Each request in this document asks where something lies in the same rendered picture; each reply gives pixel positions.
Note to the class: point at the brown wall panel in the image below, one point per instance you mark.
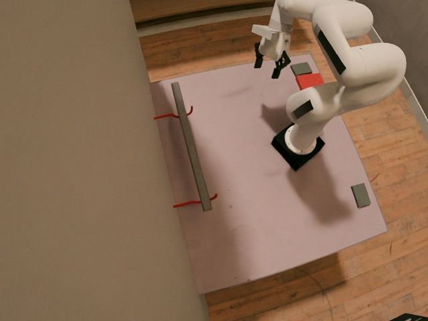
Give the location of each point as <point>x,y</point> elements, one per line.
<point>85,216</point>

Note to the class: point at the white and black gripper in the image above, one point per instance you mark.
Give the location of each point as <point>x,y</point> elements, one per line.
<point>275,50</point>

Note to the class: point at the red block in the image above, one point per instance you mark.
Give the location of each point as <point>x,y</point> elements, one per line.
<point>309,80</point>

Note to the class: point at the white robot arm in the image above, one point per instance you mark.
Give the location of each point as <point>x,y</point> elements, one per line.
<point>382,64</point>

